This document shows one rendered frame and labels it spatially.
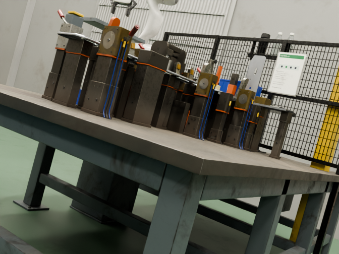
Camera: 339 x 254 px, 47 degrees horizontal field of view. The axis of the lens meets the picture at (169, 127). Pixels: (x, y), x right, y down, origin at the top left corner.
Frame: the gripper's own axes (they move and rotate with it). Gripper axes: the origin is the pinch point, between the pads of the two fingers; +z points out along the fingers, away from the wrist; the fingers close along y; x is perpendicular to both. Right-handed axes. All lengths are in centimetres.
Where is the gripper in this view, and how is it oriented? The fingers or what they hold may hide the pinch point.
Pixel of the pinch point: (119, 13)
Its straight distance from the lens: 229.4
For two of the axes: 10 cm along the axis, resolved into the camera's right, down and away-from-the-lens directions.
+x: 3.0, 0.6, 9.5
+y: 9.2, 2.6, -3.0
